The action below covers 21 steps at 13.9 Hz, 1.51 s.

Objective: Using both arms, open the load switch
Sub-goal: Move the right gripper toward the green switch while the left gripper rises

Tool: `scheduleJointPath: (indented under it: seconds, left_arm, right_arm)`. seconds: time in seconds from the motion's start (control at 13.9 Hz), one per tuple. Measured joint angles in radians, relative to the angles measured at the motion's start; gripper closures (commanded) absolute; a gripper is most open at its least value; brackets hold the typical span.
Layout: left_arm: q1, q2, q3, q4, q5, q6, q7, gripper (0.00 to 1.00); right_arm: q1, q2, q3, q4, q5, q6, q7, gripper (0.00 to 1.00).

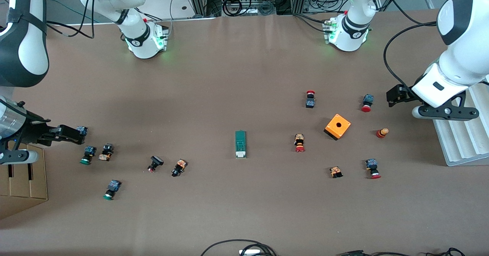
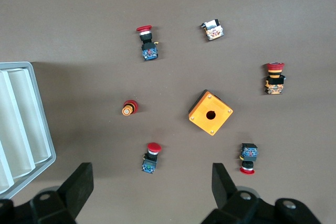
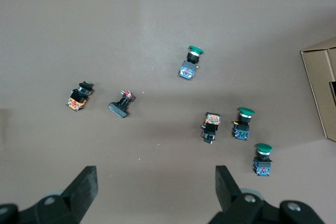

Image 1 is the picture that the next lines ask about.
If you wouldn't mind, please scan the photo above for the black button orange block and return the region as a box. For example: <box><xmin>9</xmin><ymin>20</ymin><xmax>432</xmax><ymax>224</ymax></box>
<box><xmin>171</xmin><ymin>159</ymin><xmax>188</xmax><ymax>178</ymax></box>

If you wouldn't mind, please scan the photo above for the brown cardboard box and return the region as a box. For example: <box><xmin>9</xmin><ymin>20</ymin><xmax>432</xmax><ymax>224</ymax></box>
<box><xmin>0</xmin><ymin>143</ymin><xmax>48</xmax><ymax>220</ymax></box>

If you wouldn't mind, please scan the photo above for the black square pushbutton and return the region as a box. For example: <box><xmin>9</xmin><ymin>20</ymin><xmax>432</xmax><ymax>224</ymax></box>
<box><xmin>147</xmin><ymin>156</ymin><xmax>164</xmax><ymax>173</ymax></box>

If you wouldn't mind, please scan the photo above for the green circuit board module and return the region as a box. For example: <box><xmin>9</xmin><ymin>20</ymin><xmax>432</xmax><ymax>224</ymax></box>
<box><xmin>235</xmin><ymin>130</ymin><xmax>247</xmax><ymax>159</ymax></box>

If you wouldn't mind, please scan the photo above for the orange button enclosure box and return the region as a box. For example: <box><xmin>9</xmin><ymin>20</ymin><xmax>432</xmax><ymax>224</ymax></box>
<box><xmin>324</xmin><ymin>113</ymin><xmax>351</xmax><ymax>141</ymax></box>

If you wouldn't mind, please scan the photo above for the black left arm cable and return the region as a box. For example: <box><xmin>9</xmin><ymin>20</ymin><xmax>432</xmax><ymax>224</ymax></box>
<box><xmin>383</xmin><ymin>21</ymin><xmax>438</xmax><ymax>96</ymax></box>

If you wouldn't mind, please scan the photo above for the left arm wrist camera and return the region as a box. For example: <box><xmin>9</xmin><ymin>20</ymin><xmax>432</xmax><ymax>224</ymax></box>
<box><xmin>412</xmin><ymin>104</ymin><xmax>479</xmax><ymax>121</ymax></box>

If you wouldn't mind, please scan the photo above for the white ribbed tray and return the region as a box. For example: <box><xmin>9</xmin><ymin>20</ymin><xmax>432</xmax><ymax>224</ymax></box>
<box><xmin>433</xmin><ymin>84</ymin><xmax>489</xmax><ymax>167</ymax></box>

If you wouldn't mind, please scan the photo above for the black looped cable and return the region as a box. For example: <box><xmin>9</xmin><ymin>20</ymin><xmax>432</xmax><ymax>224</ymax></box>
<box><xmin>201</xmin><ymin>240</ymin><xmax>277</xmax><ymax>256</ymax></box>

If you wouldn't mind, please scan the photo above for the white panel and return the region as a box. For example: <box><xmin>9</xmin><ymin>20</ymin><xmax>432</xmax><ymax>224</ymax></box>
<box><xmin>143</xmin><ymin>0</ymin><xmax>218</xmax><ymax>20</ymax></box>

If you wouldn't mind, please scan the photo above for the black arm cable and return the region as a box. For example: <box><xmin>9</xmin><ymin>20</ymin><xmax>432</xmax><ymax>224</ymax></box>
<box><xmin>383</xmin><ymin>21</ymin><xmax>438</xmax><ymax>96</ymax></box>
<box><xmin>46</xmin><ymin>0</ymin><xmax>96</xmax><ymax>39</ymax></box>

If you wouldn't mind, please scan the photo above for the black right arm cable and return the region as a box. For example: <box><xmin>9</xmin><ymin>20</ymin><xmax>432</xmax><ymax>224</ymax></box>
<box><xmin>46</xmin><ymin>0</ymin><xmax>96</xmax><ymax>39</ymax></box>

